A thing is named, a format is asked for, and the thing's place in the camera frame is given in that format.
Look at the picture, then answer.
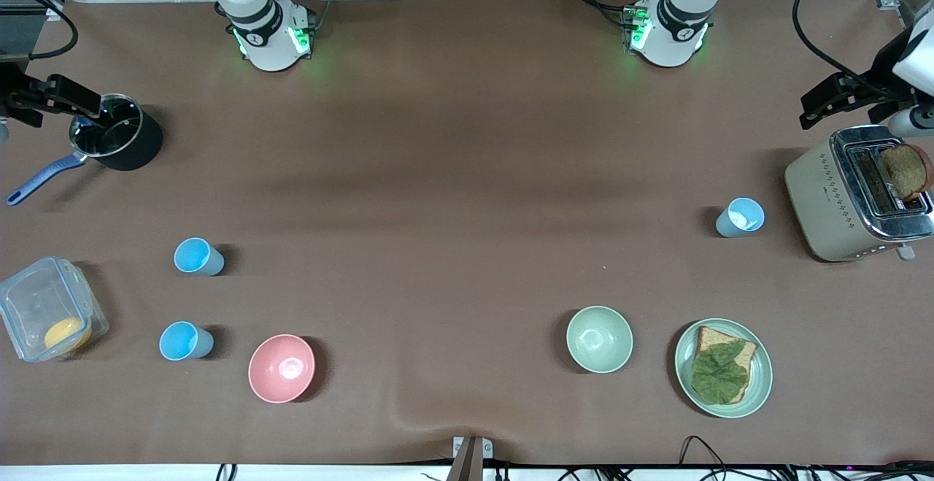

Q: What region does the pale green bowl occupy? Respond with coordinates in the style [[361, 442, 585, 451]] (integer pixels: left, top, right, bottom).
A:
[[566, 306, 634, 374]]

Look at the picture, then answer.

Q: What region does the pink bowl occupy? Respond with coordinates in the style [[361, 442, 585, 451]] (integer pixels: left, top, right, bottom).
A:
[[248, 334, 316, 404]]

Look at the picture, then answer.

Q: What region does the orange round food item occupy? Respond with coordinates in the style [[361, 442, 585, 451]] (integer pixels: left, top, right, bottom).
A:
[[44, 318, 93, 354]]

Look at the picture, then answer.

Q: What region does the black looped floor cable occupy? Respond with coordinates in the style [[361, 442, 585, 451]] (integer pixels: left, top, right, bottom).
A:
[[679, 435, 730, 481]]

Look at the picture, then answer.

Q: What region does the blue plastic cup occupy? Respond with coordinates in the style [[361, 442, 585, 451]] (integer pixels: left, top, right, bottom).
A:
[[174, 237, 225, 277], [159, 321, 215, 361], [715, 198, 765, 238]]

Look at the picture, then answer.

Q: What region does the beige chrome toaster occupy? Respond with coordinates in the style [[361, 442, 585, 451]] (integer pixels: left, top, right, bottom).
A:
[[784, 125, 934, 263]]

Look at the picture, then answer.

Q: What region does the metal clamp bracket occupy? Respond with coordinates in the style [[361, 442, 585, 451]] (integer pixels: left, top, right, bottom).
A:
[[447, 436, 494, 481]]

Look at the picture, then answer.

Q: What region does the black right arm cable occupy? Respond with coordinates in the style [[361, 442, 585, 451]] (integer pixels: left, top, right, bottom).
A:
[[0, 0, 79, 60]]

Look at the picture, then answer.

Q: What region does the brown bread slice with lettuce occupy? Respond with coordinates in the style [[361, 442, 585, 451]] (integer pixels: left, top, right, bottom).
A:
[[692, 326, 758, 404]]

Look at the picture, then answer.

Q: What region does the green lettuce leaf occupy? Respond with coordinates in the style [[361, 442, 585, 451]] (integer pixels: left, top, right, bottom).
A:
[[691, 341, 750, 403]]

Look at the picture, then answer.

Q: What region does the black saucepan with blue handle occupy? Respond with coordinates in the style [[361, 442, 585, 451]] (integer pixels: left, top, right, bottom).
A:
[[6, 93, 164, 207]]

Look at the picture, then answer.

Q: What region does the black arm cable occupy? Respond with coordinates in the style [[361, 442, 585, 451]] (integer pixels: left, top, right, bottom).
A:
[[0, 0, 79, 60], [792, 0, 887, 91]]

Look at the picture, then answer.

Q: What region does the brown table cover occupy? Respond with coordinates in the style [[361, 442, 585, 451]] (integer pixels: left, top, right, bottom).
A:
[[0, 0, 934, 467]]

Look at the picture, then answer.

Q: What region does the dark bread slice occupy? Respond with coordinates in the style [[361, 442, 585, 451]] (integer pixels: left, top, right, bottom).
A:
[[878, 143, 934, 202]]

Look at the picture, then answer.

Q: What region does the pale green plate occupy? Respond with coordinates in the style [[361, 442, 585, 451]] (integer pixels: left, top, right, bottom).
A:
[[674, 318, 773, 419]]

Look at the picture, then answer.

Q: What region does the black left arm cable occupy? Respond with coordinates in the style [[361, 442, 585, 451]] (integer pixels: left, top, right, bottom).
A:
[[792, 0, 887, 91]]

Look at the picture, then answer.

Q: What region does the clear plastic lidded container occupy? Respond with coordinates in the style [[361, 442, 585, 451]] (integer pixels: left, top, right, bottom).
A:
[[0, 256, 110, 363]]

